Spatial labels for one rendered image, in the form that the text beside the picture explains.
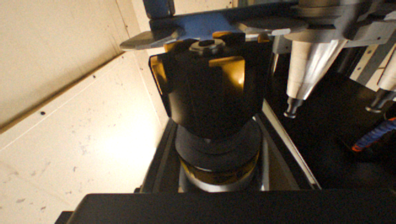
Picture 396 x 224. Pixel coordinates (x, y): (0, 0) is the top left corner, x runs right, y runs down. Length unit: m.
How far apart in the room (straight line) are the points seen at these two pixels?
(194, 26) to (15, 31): 0.47
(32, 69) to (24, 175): 0.26
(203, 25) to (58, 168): 0.53
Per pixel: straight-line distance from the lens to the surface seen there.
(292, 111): 0.23
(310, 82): 0.20
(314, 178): 0.46
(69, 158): 0.60
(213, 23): 0.19
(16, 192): 0.54
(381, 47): 1.15
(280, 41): 0.79
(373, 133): 0.51
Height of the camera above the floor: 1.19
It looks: 38 degrees up
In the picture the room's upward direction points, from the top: 172 degrees clockwise
